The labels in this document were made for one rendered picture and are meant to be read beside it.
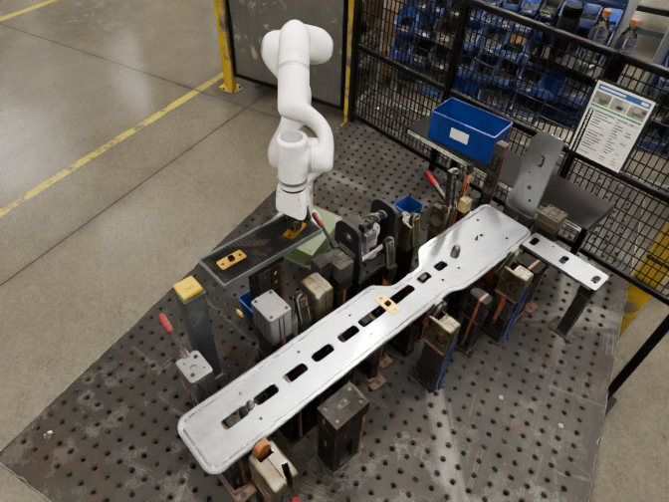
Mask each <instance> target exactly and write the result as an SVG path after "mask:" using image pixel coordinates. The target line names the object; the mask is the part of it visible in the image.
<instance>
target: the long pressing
mask: <svg viewBox="0 0 669 502"><path fill-rule="evenodd" d="M477 219H478V220H479V221H477ZM481 234H483V236H480V235H481ZM477 235H478V240H475V238H476V236H477ZM530 236H531V231H530V230H529V229H528V228H527V227H525V226H523V225H522V224H520V223H519V222H517V221H515V220H514V219H512V218H510V217H509V216H507V215H505V214H504V213H502V212H500V211H499V210H497V209H495V208H494V207H492V206H490V205H488V204H483V205H481V206H479V207H478V208H476V209H475V210H473V211H472V212H470V213H469V214H468V215H466V216H465V217H463V218H462V219H460V220H459V221H457V222H456V223H454V224H453V225H452V226H450V227H449V228H447V229H446V230H444V231H443V232H441V233H440V234H438V235H437V236H436V237H434V238H433V239H431V240H430V241H428V242H427V243H425V244H424V245H422V246H421V247H420V248H419V249H418V251H417V262H418V267H417V269H415V270H414V271H413V272H411V273H410V274H408V275H407V276H406V277H404V278H403V279H401V280H400V281H399V282H397V283H396V284H394V285H392V286H369V287H367V288H365V289H364V290H362V291H361V292H360V293H358V294H357V295H355V296H354V297H352V298H351V299H349V300H348V301H347V302H345V303H344V304H342V305H341V306H339V307H338V308H336V309H335V310H334V311H332V312H331V313H329V314H328V315H326V316H325V317H323V318H322V319H321V320H319V321H318V322H316V323H315V324H313V325H312V326H310V327H309V328H308V329H306V330H305V331H303V332H302V333H300V334H299V335H298V336H296V337H295V338H293V339H292V340H290V341H289V342H287V343H286V344H285V345H283V346H282V347H280V348H279V349H277V350H276V351H274V352H273V353H272V354H270V355H269V356H267V357H266V358H264V359H263V360H261V361H260V362H259V363H257V364H256V365H254V366H253V367H251V368H250V369H248V370H247V371H246V372H244V373H243V374H241V375H240V376H238V377H237V378H235V379H234V380H232V381H231V382H229V383H228V384H226V385H225V386H224V387H222V388H221V389H219V390H218V391H216V392H215V393H213V394H212V395H211V396H209V397H208V398H206V399H205V400H203V401H202V402H200V403H199V404H198V405H196V406H195V407H193V408H192V409H190V410H189V411H187V412H186V413H185V414H183V415H182V416H181V418H180V419H179V421H178V425H177V429H178V433H179V435H180V437H181V438H182V440H183V441H184V442H185V444H186V445H187V447H188V448H189V450H190V451H191V452H192V454H193V455H194V457H195V458H196V460H197V461H198V462H199V464H200V465H201V467H202V468H203V469H204V471H206V472H207V473H210V474H219V473H222V472H224V471H225V470H227V469H228V468H229V467H230V466H232V465H233V464H234V463H235V462H237V461H238V460H239V459H240V458H242V457H243V456H244V455H245V454H247V453H248V452H249V451H251V450H252V449H253V447H254V444H255V443H256V442H257V441H259V440H260V439H261V438H262V439H263V438H267V437H268V436H270V435H271V434H272V433H273V432H275V431H276V430H277V429H278V428H280V427H281V426H282V425H283V424H285V423H286V422H287V421H288V420H290V419H291V418H292V417H294V416H295V415H296V414H297V413H299V412H300V411H301V410H302V409H304V408H305V407H306V406H307V405H309V404H310V403H311V402H313V401H314V400H315V399H316V398H318V397H319V396H320V395H321V394H323V393H324V392H325V391H326V390H328V389H329V388H330V387H331V386H333V385H334V384H335V383H337V382H338V381H339V380H340V379H342V378H343V377H344V376H346V375H347V374H348V373H349V372H351V371H352V370H353V369H355V368H356V367H357V366H358V365H360V364H361V363H362V362H363V361H365V360H366V359H367V358H368V357H370V356H371V355H372V354H373V353H375V352H376V351H377V350H379V349H380V348H381V347H382V346H384V345H385V344H386V343H387V342H389V341H390V340H391V339H392V338H394V337H395V336H396V335H398V334H399V333H400V332H401V331H403V330H404V329H405V328H406V327H408V326H409V325H410V324H411V323H413V322H414V321H415V320H416V319H418V318H419V317H420V316H422V315H423V314H424V313H425V312H427V311H428V310H429V309H430V308H431V306H432V305H433V304H434V303H436V302H437V301H438V300H440V299H443V298H444V297H446V296H447V295H448V294H450V293H452V292H456V291H460V290H464V289H467V288H469V287H470V286H471V285H473V284H474V283H475V282H476V281H478V280H479V279H480V278H481V277H483V276H484V275H485V274H486V273H488V272H489V271H490V270H491V269H493V268H494V267H495V266H496V265H497V264H499V263H500V262H501V261H502V260H504V259H505V258H506V257H507V255H508V253H509V252H510V251H512V250H513V249H514V248H517V247H520V246H521V245H522V243H523V242H524V241H525V240H527V239H528V238H529V237H530ZM506 238H508V239H506ZM455 244H459V245H460V246H461V252H460V255H459V258H452V257H451V256H450V253H451V250H452V247H453V246H454V245H455ZM440 261H443V262H445V263H446V264H447V267H445V268H444V269H442V270H441V271H437V270H436V269H435V268H434V266H435V265H436V264H438V263H439V262H440ZM457 267H459V268H460V269H458V268H457ZM424 273H427V274H429V275H430V276H431V278H430V279H429V280H428V281H426V282H425V283H424V284H420V283H419V282H417V281H416V279H417V278H418V277H420V276H421V275H422V274H424ZM441 279H444V281H442V280H441ZM408 285H410V286H412V287H413V288H414V289H415V290H414V291H413V292H412V293H410V294H409V295H408V296H406V297H405V298H404V299H402V300H401V301H400V302H398V303H397V304H396V305H397V306H398V307H399V308H400V311H399V312H398V313H396V314H395V315H391V314H390V313H389V312H388V311H386V312H385V313H384V314H382V315H381V316H379V317H378V318H377V319H375V320H374V321H373V322H371V323H370V324H369V325H367V326H366V327H362V326H361V325H360V324H359V323H358V321H360V320H361V319H362V318H364V317H365V316H366V315H368V314H369V313H371V312H372V311H373V310H375V309H376V308H377V307H379V306H381V305H379V304H378V303H377V302H376V301H375V298H376V297H378V296H379V295H381V294H384V295H385V296H386V297H387V298H388V299H390V298H391V297H392V296H394V295H395V294H396V293H398V292H399V291H401V290H402V289H403V288H405V287H406V286H408ZM381 307H382V306H381ZM349 315H351V316H349ZM352 326H355V327H357V328H358V329H359V332H358V333H357V334H355V335H354V336H353V337H351V338H350V339H349V340H347V341H346V342H345V343H342V342H341V341H340V340H339V339H338V338H337V337H338V336H339V335H340V334H342V333H343V332H345V331H346V330H347V329H349V328H350V327H352ZM370 334H372V336H371V335H370ZM325 345H331V346H332V347H333V348H334V351H333V352H331V353H330V354H329V355H327V356H326V357H325V358H323V359H322V360H321V361H319V362H315V361H314V360H313V359H312V355H313V354H314V353H316V352H317V351H319V350H320V349H321V348H323V347H324V346H325ZM298 351H300V353H298ZM300 364H304V365H305V366H306V367H307V368H308V370H307V371H306V372H304V373H303V374H302V375H300V376H299V377H297V378H296V379H295V380H293V381H292V382H286V381H285V380H284V375H286V374H287V373H288V372H290V371H291V370H293V369H294V368H295V367H297V366H298V365H300ZM272 384H274V385H275V386H276V387H277V388H278V389H279V391H278V392H277V393H276V394H275V395H273V396H272V397H271V398H269V399H268V400H267V401H265V402H264V403H263V404H261V405H258V404H257V403H256V402H255V401H254V397H255V396H257V395H258V394H259V393H261V392H262V391H263V390H265V389H266V388H268V387H269V386H270V385H272ZM240 392H241V393H242V394H239V393H240ZM248 399H251V400H253V402H254V403H255V404H256V405H255V407H254V408H253V409H251V410H248V408H247V407H246V406H245V405H246V401H247V400H248ZM240 407H244V408H246V409H245V410H246V411H248V415H246V416H245V417H244V418H242V419H241V420H240V421H238V422H237V423H236V424H234V425H233V426H232V427H230V428H229V429H225V428H224V427H223V426H222V424H221V422H222V421H223V420H224V419H225V418H227V417H228V416H229V415H231V414H232V413H233V412H235V411H236V410H238V409H239V408H240ZM260 417H262V419H260Z"/></svg>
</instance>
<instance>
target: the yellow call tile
mask: <svg viewBox="0 0 669 502"><path fill-rule="evenodd" d="M173 288H174V289H175V291H176V292H177V293H178V294H179V295H180V296H181V298H182V299H183V300H186V299H188V298H190V297H191V296H193V295H195V294H197V293H198V292H200V291H202V290H203V289H202V287H201V286H200V285H199V284H198V282H197V281H196V280H195V279H194V278H193V277H192V276H190V277H188V278H186V279H184V280H182V281H181V282H179V283H177V284H175V285H173Z"/></svg>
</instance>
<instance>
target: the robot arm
mask: <svg viewBox="0 0 669 502"><path fill-rule="evenodd" d="M333 50H334V44H333V40H332V38H331V36H330V35H329V34H328V33H327V32H326V31H325V30H323V29H321V28H318V27H315V26H311V25H306V24H303V23H302V22H300V21H298V20H291V21H289V22H288V23H286V24H285V25H284V26H283V28H282V30H278V31H272V32H270V33H268V34H267V35H266V36H265V37H264V39H263V41H262V45H261V54H262V58H263V61H264V63H265V64H266V66H267V67H268V69H269V70H270V71H271V72H272V73H273V74H274V75H275V77H276V78H277V79H278V111H279V114H280V115H281V116H282V117H281V121H280V124H279V126H278V129H277V130H276V132H275V134H274V136H273V137H272V139H271V142H270V144H269V146H268V152H267V157H268V161H269V163H270V164H271V165H272V166H273V167H275V168H277V169H278V176H277V177H278V178H279V183H278V187H277V193H276V207H277V210H279V211H280V213H279V214H278V216H279V215H281V214H283V213H284V214H285V218H286V219H287V225H288V229H289V230H290V229H291V228H292V227H293V226H294V228H295V232H296V233H297V232H298V231H299V230H301V228H302V221H304V220H305V221H310V220H311V219H312V220H313V221H314V222H315V223H316V221H315V220H314V218H313V216H312V213H313V212H316V213H318V212H317V211H316V210H314V209H313V186H314V180H315V179H316V178H317V177H318V176H320V175H321V174H322V173H324V172H329V171H331V170H332V168H333V166H334V154H335V153H334V138H333V134H332V130H331V128H330V126H329V124H328V123H327V121H326V120H325V119H324V118H323V116H322V115H321V114H319V113H318V112H317V111H316V110H315V109H314V108H312V107H311V102H312V94H311V88H310V65H317V64H322V63H325V62H327V61H328V60H329V59H330V58H331V56H332V55H333ZM303 125H305V126H308V127H309V128H311V129H312V130H313V131H314V132H315V134H316V135H317V137H318V138H316V137H307V136H306V135H305V134H304V133H303V132H301V131H299V130H298V129H300V128H301V127H302V126H303ZM318 216H320V215H319V214H318ZM295 218H296V222H295ZM320 218H321V217H320Z"/></svg>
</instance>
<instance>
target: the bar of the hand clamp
mask: <svg viewBox="0 0 669 502"><path fill-rule="evenodd" d="M458 170H459V169H458V168H456V167H452V168H451V169H446V172H447V181H446V193H445V204H444V205H446V206H448V207H449V209H450V205H451V204H452V206H453V207H452V208H451V210H455V200H456V190H457V180H459V181H460V180H462V179H463V176H464V174H463V173H462V172H460V173H458Z"/></svg>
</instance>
